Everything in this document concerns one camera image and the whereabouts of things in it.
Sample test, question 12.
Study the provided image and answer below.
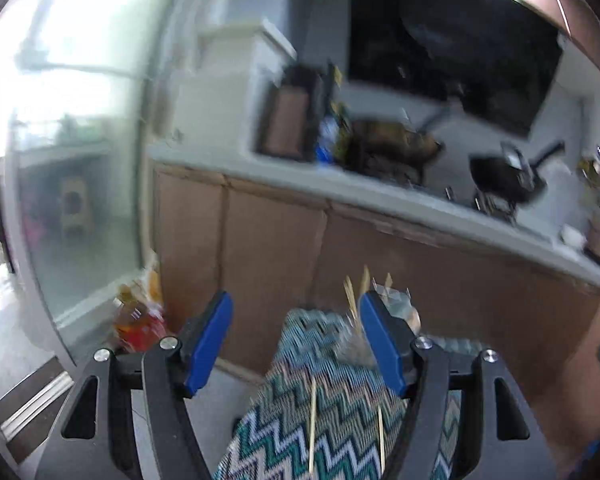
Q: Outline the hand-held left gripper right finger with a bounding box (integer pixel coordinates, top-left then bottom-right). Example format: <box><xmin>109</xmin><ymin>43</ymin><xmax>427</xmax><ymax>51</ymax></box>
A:
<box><xmin>358</xmin><ymin>290</ymin><xmax>556</xmax><ymax>480</ymax></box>

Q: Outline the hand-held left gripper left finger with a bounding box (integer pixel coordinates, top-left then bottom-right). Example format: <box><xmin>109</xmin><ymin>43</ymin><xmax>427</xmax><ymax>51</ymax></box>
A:
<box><xmin>35</xmin><ymin>290</ymin><xmax>234</xmax><ymax>480</ymax></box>

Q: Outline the clear plastic container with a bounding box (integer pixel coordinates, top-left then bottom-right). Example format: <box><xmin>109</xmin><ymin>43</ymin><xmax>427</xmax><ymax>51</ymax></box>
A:
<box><xmin>342</xmin><ymin>282</ymin><xmax>423</xmax><ymax>366</ymax></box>

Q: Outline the red label packet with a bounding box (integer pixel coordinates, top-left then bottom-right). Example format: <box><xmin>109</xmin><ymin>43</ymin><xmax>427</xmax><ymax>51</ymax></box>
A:
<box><xmin>139</xmin><ymin>305</ymin><xmax>169</xmax><ymax>352</ymax></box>

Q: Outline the zigzag knitted cloth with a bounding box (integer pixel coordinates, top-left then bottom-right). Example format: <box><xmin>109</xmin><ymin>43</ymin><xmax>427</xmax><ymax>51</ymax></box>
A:
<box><xmin>211</xmin><ymin>307</ymin><xmax>463</xmax><ymax>480</ymax></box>

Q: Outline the cooking oil bottle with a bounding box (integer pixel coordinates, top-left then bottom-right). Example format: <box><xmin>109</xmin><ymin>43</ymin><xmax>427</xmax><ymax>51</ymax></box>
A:
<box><xmin>112</xmin><ymin>284</ymin><xmax>155</xmax><ymax>356</ymax></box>

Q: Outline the brown kitchen cabinet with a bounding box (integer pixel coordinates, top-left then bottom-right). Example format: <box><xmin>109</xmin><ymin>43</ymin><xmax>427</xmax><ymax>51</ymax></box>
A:
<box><xmin>152</xmin><ymin>165</ymin><xmax>600</xmax><ymax>461</ymax></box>

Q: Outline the gas stove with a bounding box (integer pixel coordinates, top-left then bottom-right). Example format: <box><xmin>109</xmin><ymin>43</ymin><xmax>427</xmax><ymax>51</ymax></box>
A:
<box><xmin>442</xmin><ymin>184</ymin><xmax>518</xmax><ymax>223</ymax></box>

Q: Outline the small plastic stool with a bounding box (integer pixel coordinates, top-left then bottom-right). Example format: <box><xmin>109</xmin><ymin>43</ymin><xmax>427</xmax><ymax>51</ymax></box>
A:
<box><xmin>59</xmin><ymin>176</ymin><xmax>92</xmax><ymax>235</ymax></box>

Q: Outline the brown wok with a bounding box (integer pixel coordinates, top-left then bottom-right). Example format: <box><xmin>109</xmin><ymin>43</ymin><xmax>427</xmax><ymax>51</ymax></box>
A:
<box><xmin>350</xmin><ymin>107</ymin><xmax>453</xmax><ymax>181</ymax></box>

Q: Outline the black frying pan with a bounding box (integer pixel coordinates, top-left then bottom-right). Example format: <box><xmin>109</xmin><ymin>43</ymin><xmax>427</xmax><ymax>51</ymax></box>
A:
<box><xmin>469</xmin><ymin>139</ymin><xmax>566</xmax><ymax>207</ymax></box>

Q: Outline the dark brown box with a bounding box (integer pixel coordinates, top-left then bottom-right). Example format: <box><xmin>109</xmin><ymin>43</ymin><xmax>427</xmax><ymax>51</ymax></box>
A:
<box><xmin>256</xmin><ymin>64</ymin><xmax>327</xmax><ymax>162</ymax></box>

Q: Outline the glass sliding door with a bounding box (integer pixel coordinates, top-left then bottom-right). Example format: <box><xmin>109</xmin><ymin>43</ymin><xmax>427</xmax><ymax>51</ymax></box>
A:
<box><xmin>7</xmin><ymin>0</ymin><xmax>153</xmax><ymax>343</ymax></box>

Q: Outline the black range hood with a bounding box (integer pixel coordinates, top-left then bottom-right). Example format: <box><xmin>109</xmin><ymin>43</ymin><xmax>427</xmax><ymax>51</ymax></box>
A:
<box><xmin>349</xmin><ymin>0</ymin><xmax>567</xmax><ymax>137</ymax></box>

